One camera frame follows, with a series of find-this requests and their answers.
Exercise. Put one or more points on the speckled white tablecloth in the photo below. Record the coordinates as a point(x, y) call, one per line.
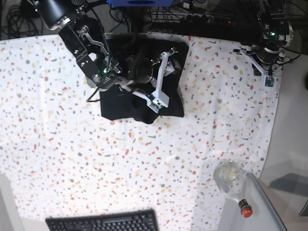
point(63, 159)

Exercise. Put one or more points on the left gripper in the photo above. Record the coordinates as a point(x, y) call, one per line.
point(267, 55)

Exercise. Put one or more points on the clear glass bottle red cap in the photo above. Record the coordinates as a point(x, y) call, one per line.
point(230, 178)

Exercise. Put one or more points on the blue box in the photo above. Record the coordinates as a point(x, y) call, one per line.
point(143, 3)

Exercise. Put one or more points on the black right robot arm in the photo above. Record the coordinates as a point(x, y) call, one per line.
point(85, 37)

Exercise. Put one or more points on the dark navy t-shirt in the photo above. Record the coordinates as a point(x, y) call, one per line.
point(117, 103)

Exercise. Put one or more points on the black keyboard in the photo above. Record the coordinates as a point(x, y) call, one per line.
point(143, 220)

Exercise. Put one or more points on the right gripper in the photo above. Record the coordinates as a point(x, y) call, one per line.
point(140, 69)

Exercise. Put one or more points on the black power strip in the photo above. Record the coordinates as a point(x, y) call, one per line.
point(198, 18)

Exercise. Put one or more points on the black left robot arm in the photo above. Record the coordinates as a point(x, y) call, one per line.
point(275, 34)

